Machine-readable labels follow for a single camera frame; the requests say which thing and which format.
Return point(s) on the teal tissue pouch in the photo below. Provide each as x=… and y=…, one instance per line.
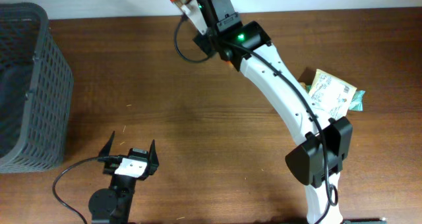
x=357, y=101

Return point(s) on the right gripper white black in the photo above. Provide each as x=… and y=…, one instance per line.
x=203, y=43

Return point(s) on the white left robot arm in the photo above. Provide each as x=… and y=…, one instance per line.
x=113, y=204

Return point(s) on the small teal tissue box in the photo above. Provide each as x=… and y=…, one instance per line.
x=308, y=88

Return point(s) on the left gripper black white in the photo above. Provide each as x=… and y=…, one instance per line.
x=153, y=162

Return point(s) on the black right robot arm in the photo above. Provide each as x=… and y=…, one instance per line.
x=322, y=142

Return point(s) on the grey plastic mesh basket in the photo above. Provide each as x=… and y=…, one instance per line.
x=36, y=91

